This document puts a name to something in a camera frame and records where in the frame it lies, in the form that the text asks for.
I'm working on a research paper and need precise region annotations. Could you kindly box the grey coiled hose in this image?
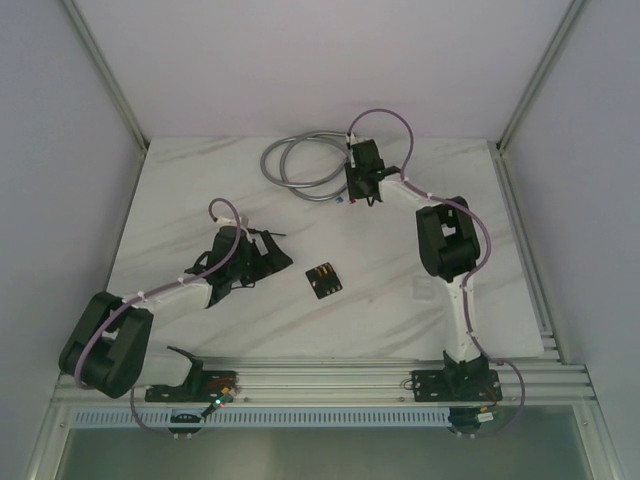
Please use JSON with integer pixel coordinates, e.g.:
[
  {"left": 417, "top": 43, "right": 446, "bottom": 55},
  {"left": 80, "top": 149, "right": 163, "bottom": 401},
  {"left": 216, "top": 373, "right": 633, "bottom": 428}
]
[{"left": 259, "top": 130, "right": 356, "bottom": 203}]

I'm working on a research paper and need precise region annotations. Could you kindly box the red handled screwdriver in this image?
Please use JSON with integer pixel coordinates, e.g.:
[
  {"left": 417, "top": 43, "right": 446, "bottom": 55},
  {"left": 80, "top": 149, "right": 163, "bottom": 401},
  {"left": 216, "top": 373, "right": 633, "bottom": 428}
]
[{"left": 248, "top": 228, "right": 287, "bottom": 237}]

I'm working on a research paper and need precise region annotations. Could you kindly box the slotted cable duct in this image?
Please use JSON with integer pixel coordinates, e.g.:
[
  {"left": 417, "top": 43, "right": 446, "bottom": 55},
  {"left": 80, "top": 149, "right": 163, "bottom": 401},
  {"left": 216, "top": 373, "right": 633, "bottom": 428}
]
[{"left": 69, "top": 406, "right": 454, "bottom": 430}]

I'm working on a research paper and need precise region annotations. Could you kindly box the clear fuse box cover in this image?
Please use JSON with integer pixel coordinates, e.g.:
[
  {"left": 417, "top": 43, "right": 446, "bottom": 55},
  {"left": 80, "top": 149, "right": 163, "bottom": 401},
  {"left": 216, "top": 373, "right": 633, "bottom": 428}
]
[{"left": 411, "top": 276, "right": 437, "bottom": 304}]

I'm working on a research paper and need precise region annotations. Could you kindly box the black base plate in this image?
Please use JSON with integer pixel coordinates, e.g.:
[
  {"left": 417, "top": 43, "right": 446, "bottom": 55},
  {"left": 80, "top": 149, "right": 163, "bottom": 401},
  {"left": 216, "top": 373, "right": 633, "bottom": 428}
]
[
  {"left": 411, "top": 369, "right": 503, "bottom": 403},
  {"left": 144, "top": 370, "right": 237, "bottom": 403}
]

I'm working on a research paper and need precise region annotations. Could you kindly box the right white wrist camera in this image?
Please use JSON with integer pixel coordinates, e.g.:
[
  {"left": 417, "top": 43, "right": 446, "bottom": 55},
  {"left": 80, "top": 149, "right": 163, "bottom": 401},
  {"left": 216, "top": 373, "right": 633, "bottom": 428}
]
[{"left": 345, "top": 131, "right": 357, "bottom": 168}]

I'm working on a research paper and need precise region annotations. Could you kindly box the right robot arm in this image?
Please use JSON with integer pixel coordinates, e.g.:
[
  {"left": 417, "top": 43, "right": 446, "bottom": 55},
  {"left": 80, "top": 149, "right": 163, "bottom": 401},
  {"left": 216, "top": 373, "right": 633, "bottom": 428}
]
[{"left": 345, "top": 135, "right": 489, "bottom": 399}]

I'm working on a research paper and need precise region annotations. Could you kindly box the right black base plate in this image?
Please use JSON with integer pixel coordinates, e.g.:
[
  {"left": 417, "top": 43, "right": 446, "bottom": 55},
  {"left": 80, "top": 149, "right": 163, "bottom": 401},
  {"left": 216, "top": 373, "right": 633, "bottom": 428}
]
[{"left": 411, "top": 369, "right": 503, "bottom": 403}]

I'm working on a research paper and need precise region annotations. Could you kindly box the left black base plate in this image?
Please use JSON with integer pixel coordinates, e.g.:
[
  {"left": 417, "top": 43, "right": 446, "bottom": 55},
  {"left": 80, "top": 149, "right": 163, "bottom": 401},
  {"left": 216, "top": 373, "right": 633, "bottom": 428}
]
[{"left": 144, "top": 370, "right": 237, "bottom": 403}]

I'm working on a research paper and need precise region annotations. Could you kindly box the black fuse box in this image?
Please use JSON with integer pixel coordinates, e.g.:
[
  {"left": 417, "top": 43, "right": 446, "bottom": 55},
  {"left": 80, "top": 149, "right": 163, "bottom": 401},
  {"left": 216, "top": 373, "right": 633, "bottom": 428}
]
[{"left": 305, "top": 262, "right": 343, "bottom": 300}]

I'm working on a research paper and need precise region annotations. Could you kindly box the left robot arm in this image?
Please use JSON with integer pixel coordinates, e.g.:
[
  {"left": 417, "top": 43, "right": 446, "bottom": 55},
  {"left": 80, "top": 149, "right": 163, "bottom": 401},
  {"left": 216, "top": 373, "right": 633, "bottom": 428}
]
[{"left": 58, "top": 226, "right": 293, "bottom": 402}]

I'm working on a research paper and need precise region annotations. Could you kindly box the aluminium mounting rail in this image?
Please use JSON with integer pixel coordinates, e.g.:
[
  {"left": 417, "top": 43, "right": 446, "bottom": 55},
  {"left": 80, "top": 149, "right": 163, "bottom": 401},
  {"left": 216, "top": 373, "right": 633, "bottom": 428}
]
[{"left": 53, "top": 354, "right": 597, "bottom": 404}]

